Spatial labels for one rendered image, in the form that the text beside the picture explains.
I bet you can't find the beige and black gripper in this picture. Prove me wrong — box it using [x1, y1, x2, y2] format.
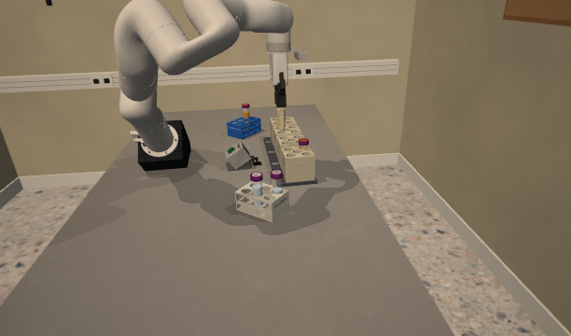
[267, 51, 289, 107]

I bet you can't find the beige tube rack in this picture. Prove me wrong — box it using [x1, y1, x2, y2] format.
[236, 182, 289, 222]

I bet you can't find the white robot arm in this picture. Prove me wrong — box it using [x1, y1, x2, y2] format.
[114, 0, 307, 158]

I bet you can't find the blue tube rack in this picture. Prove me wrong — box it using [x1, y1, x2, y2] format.
[228, 117, 261, 139]

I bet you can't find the beige bucket adapter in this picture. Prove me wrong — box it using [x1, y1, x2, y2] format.
[281, 145, 315, 183]
[270, 117, 297, 144]
[277, 134, 304, 169]
[273, 125, 302, 156]

